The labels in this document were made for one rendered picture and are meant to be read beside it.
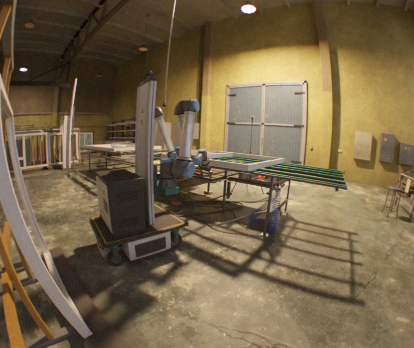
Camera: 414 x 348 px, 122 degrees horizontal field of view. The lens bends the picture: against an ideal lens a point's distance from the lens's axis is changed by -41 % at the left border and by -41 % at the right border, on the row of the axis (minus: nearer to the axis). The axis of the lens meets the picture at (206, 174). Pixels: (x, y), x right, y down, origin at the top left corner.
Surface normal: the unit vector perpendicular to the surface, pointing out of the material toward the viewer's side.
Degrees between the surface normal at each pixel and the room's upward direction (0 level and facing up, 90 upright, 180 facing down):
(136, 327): 0
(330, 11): 90
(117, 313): 0
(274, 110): 90
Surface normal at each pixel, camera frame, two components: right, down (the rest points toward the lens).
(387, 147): -0.60, 0.12
